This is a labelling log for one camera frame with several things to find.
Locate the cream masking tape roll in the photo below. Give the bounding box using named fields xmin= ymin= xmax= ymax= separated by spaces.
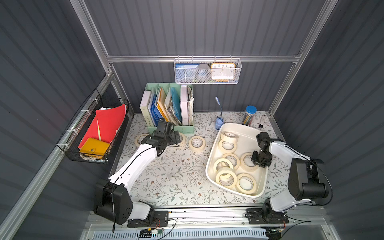
xmin=214 ymin=158 xmax=234 ymax=173
xmin=218 ymin=140 xmax=237 ymax=154
xmin=135 ymin=133 xmax=149 ymax=148
xmin=189 ymin=136 xmax=206 ymax=153
xmin=222 ymin=153 xmax=241 ymax=170
xmin=241 ymin=153 xmax=259 ymax=173
xmin=236 ymin=173 xmax=257 ymax=195
xmin=221 ymin=131 xmax=239 ymax=144
xmin=178 ymin=133 xmax=187 ymax=147
xmin=215 ymin=167 xmax=238 ymax=188

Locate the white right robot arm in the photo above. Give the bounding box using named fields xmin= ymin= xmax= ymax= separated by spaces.
xmin=252 ymin=133 xmax=334 ymax=217

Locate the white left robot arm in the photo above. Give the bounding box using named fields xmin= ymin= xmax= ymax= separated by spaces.
xmin=94 ymin=119 xmax=181 ymax=225

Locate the white plastic storage box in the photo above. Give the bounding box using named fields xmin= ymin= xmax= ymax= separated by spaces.
xmin=206 ymin=123 xmax=268 ymax=198

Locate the blue box in basket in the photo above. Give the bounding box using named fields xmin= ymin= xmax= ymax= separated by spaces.
xmin=174 ymin=63 xmax=199 ymax=84

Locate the grey tape roll in basket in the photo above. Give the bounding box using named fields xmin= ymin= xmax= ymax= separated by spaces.
xmin=195 ymin=64 xmax=211 ymax=83

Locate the blue folder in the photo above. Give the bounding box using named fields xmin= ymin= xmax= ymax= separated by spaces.
xmin=150 ymin=91 xmax=165 ymax=127

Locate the mint green file organizer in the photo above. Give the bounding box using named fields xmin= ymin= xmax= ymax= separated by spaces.
xmin=145 ymin=83 xmax=194 ymax=135

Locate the cream book with black lettering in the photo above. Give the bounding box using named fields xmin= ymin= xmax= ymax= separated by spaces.
xmin=140 ymin=91 xmax=154 ymax=127

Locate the white binder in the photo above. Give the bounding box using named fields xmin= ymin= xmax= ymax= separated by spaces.
xmin=180 ymin=86 xmax=189 ymax=126

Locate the floral patterned table mat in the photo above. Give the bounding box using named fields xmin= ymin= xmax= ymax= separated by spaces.
xmin=103 ymin=111 xmax=304 ymax=208

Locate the clear tube of coloured pencils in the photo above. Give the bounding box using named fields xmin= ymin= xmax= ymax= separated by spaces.
xmin=242 ymin=106 xmax=257 ymax=126

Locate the red paper folder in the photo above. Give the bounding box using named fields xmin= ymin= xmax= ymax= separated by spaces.
xmin=78 ymin=104 xmax=127 ymax=149

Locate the yellow wallet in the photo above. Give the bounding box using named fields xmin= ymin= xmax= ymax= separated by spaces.
xmin=80 ymin=138 xmax=110 ymax=157

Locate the yellow white alarm clock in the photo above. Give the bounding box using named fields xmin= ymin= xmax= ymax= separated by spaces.
xmin=211 ymin=63 xmax=236 ymax=81

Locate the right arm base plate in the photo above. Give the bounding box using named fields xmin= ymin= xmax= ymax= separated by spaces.
xmin=245 ymin=208 xmax=289 ymax=225

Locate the white wire wall basket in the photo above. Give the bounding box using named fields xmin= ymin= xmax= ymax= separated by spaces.
xmin=174 ymin=57 xmax=243 ymax=85

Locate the black wire side basket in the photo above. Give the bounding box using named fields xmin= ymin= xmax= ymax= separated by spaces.
xmin=57 ymin=91 xmax=130 ymax=164

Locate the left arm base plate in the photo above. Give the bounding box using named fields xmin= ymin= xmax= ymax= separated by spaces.
xmin=127 ymin=211 xmax=169 ymax=228

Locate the white slotted cable duct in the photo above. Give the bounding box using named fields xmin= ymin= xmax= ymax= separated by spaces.
xmin=89 ymin=227 xmax=269 ymax=240

